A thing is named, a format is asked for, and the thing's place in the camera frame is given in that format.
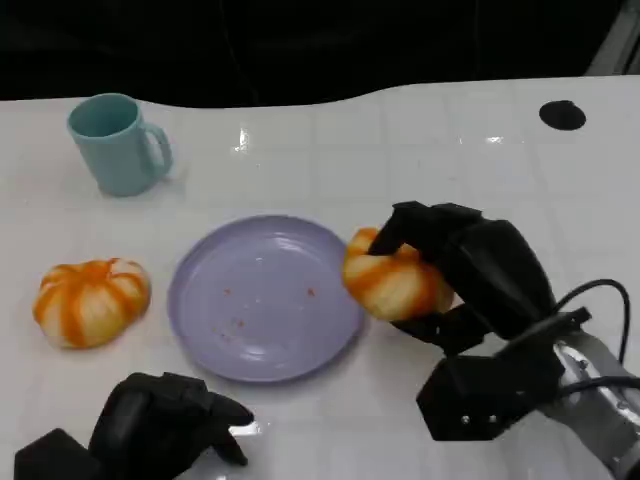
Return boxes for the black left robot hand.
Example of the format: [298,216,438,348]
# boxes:
[88,371,255,480]

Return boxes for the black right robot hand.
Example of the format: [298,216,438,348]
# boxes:
[368,200,559,357]

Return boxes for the orange white toy bread roll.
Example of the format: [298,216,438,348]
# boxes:
[32,257,152,350]
[341,227,456,322]

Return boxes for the lilac plate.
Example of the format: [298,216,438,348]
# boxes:
[167,215,369,384]

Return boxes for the black round table grommet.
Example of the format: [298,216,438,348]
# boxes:
[538,100,587,131]

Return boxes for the pale green mug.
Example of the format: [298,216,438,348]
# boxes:
[66,93,175,198]

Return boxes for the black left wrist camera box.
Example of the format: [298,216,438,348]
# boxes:
[13,428,105,480]

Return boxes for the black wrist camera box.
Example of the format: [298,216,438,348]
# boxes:
[13,428,105,480]
[415,344,567,443]

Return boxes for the black looping arm cable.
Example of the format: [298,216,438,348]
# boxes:
[492,278,632,369]

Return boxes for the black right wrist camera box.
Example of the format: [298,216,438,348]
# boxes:
[415,344,567,443]

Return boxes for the black thin arm cable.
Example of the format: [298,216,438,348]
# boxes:
[557,375,640,401]

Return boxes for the pale grey frame post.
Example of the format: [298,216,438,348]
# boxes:
[584,0,640,76]

